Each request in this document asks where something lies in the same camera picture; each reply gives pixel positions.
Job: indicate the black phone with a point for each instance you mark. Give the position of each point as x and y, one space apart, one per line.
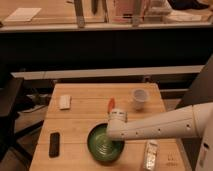
54 147

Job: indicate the orange carrot toy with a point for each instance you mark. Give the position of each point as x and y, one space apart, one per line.
111 104

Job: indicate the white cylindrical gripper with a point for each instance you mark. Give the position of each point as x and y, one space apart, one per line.
118 114

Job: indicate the white sponge block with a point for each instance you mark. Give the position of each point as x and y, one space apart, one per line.
64 102

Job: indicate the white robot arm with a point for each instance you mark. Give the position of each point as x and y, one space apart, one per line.
193 121

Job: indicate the clear plastic bottle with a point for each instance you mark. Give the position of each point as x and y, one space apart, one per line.
150 155

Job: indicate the green ceramic bowl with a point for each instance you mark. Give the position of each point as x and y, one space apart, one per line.
101 148

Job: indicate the white paper sheet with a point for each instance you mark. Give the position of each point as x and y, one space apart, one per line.
22 14

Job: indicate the white paper cup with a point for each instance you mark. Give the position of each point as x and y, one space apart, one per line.
139 98

